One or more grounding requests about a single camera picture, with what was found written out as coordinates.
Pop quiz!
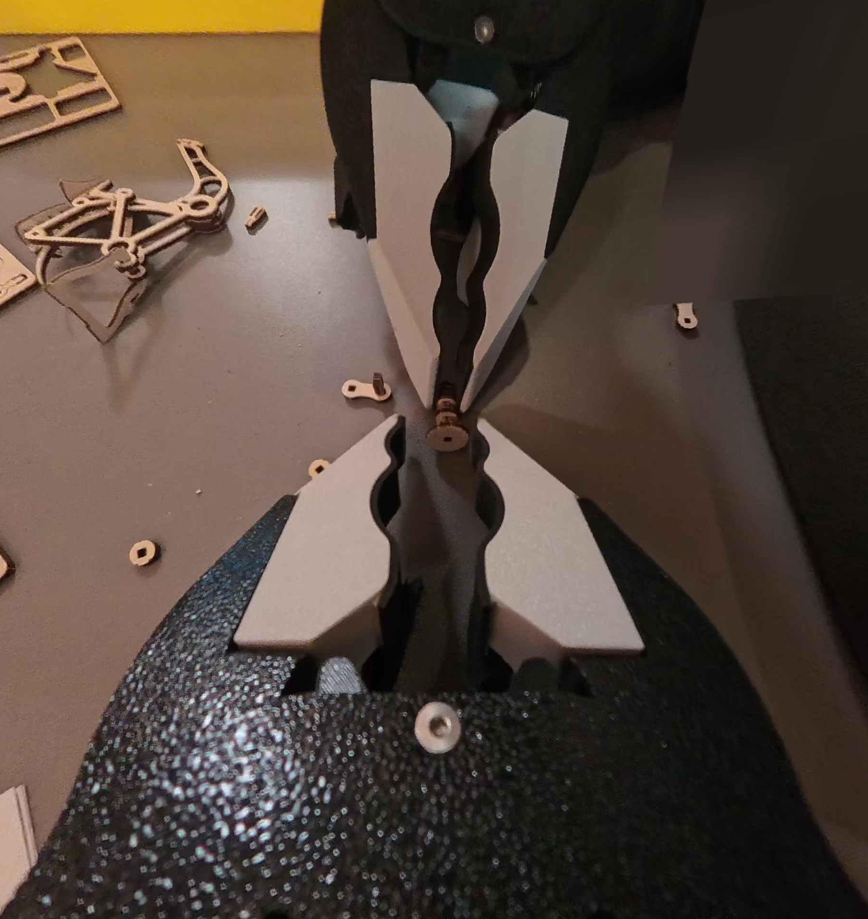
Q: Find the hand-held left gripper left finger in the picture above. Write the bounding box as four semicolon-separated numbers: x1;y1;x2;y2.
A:
232;414;408;679

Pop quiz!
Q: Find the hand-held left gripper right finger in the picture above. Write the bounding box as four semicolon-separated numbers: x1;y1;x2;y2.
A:
473;418;645;689

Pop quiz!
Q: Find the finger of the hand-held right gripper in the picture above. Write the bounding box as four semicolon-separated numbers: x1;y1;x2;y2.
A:
457;110;571;406
368;79;455;412

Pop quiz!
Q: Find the wooden axle assembly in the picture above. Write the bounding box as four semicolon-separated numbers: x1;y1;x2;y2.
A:
427;388;469;453

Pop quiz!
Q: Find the wooden link with peg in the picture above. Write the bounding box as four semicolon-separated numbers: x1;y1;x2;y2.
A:
341;372;393;403

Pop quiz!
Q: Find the yellow plastic bin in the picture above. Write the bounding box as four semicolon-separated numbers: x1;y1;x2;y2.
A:
0;0;323;35

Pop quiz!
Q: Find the instruction booklet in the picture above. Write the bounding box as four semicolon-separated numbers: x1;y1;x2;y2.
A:
0;785;39;916

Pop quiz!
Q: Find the wooden model frame assembly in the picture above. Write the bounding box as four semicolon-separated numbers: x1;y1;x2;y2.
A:
14;138;234;344

